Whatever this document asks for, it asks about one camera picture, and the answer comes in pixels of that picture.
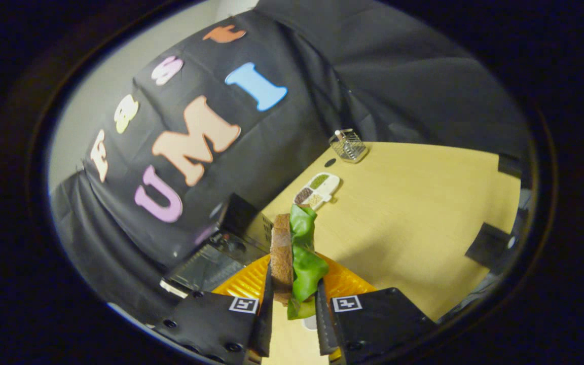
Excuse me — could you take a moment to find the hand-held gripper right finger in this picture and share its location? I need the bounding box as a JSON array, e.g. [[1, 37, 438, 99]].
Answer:
[[315, 253, 439, 365]]

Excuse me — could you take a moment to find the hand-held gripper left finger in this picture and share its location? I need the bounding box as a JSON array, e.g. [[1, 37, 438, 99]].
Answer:
[[154, 255, 275, 365]]

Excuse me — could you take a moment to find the lettuce sandwich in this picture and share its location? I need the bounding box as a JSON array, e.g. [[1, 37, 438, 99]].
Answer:
[[270, 204, 331, 321]]

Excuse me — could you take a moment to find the black toaster oven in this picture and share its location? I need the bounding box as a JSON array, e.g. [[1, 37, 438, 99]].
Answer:
[[160, 193, 273, 299]]

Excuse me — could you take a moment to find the white divided spice dish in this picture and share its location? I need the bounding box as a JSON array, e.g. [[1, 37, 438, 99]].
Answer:
[[293, 172, 341, 211]]

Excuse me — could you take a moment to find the black table clamp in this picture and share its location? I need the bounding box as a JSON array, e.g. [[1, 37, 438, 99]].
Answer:
[[465, 222, 517, 262]]

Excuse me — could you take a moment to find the black backdrop cloth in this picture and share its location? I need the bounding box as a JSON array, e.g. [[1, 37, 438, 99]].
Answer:
[[51, 0, 531, 325]]

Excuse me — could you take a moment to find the metal wire basket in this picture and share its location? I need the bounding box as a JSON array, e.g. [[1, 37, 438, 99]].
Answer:
[[328, 128, 369, 164]]

